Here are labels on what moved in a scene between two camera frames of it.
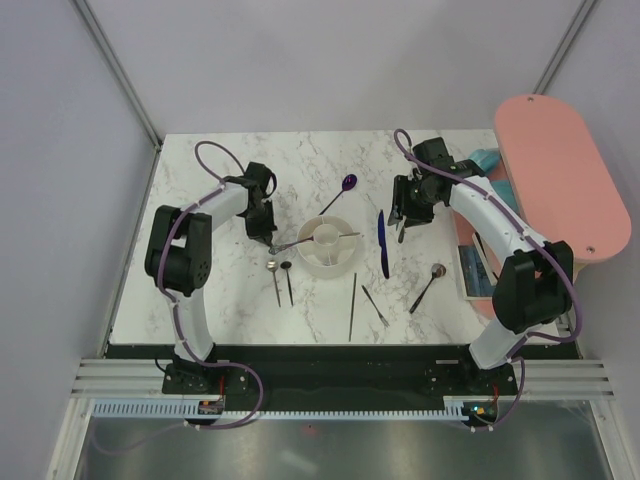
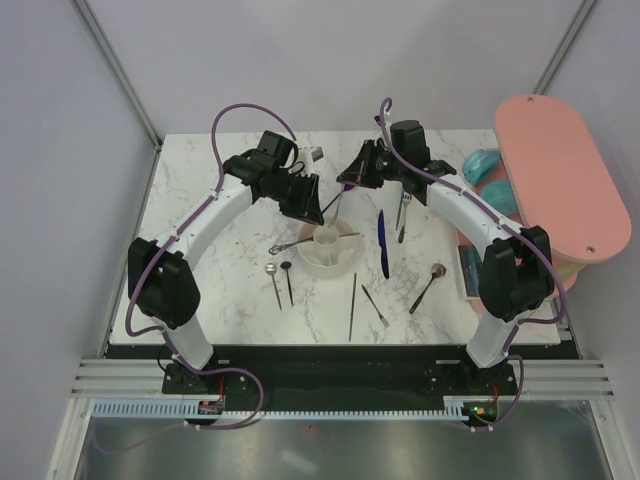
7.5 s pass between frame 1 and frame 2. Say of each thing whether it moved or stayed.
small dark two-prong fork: stayed
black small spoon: stayed
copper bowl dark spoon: stayed
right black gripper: moved
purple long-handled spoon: stayed
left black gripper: moved
